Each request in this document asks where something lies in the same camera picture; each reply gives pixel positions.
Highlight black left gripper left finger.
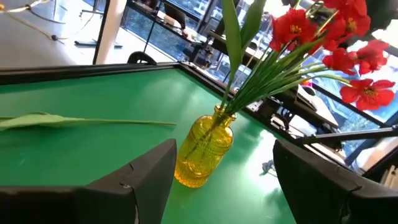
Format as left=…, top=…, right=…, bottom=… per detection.
left=0, top=139, right=177, bottom=224

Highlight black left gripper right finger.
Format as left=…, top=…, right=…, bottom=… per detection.
left=272, top=139, right=398, bottom=224

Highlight red artificial flower bunch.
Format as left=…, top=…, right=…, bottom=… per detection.
left=223, top=0, right=397, bottom=118

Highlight yellow glass vase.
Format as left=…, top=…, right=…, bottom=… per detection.
left=174, top=104, right=238, bottom=189

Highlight green table mat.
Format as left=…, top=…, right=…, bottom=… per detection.
left=0, top=67, right=296, bottom=224

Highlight white pillar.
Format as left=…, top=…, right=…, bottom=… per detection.
left=93, top=0, right=128, bottom=65

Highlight thin black tripod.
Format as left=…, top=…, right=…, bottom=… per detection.
left=142, top=12, right=161, bottom=54

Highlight black cable loop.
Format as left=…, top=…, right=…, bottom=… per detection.
left=127, top=51, right=157, bottom=65

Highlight beige floor cable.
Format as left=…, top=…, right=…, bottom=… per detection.
left=0, top=0, right=68, bottom=43

